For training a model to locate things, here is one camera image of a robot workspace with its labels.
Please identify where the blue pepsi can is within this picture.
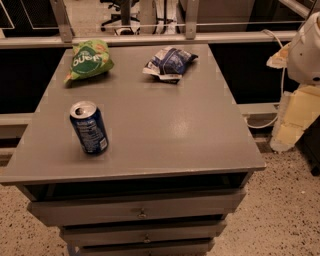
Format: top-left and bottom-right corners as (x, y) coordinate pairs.
(70, 101), (109, 154)

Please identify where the top grey drawer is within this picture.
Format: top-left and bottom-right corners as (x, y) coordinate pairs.
(28, 189), (246, 226)

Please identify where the bottom grey drawer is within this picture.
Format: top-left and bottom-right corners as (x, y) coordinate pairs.
(69, 238), (214, 256)

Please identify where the white cable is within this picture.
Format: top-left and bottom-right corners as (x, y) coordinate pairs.
(245, 28), (288, 130)

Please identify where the middle grey drawer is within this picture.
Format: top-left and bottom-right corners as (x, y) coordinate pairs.
(61, 219), (226, 246)

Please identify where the blue white chip bag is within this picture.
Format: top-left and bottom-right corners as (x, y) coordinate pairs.
(142, 46), (198, 84)

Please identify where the black office chair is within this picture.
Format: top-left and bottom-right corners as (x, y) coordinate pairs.
(100, 0), (139, 31)

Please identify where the grey metal railing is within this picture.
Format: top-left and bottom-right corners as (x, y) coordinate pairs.
(0, 0), (319, 49)

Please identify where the green rice chip bag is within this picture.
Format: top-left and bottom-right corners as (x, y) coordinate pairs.
(64, 39), (114, 83)

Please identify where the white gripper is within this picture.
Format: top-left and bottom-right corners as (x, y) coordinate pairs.
(266, 12), (320, 152)

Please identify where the grey drawer cabinet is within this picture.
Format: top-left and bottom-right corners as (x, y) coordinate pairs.
(0, 43), (267, 256)

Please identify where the grey drawer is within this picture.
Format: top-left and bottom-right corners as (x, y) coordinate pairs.
(69, 238), (214, 256)
(61, 219), (226, 246)
(28, 189), (246, 226)

